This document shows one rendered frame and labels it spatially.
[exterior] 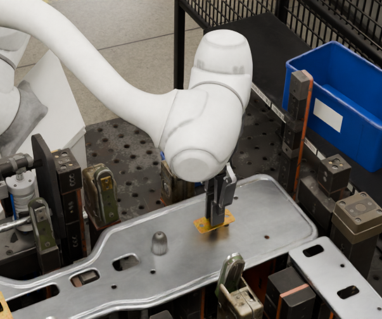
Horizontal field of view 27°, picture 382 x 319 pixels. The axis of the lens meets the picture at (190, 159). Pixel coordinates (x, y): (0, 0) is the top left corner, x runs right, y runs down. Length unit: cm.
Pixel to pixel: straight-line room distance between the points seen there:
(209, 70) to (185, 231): 44
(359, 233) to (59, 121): 79
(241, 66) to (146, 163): 96
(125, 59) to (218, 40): 257
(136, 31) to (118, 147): 184
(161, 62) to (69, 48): 253
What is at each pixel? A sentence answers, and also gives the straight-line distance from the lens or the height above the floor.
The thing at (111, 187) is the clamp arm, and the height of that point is 107.
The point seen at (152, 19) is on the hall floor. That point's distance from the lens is 420.
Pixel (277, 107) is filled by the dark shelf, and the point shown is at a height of 103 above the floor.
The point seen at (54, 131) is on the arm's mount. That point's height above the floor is 95.
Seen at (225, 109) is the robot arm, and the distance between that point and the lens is 128.
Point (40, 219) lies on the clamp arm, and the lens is 162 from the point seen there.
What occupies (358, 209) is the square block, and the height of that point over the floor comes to 106.
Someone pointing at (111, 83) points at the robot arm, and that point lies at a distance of 131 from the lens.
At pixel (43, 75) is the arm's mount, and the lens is 216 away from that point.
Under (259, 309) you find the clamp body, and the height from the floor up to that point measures 104.
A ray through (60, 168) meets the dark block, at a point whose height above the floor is 112.
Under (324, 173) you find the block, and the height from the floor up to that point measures 106.
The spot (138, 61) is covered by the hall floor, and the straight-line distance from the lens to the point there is 389.
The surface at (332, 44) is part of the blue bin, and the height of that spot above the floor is 115.
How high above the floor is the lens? 222
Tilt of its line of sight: 42 degrees down
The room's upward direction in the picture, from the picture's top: 2 degrees clockwise
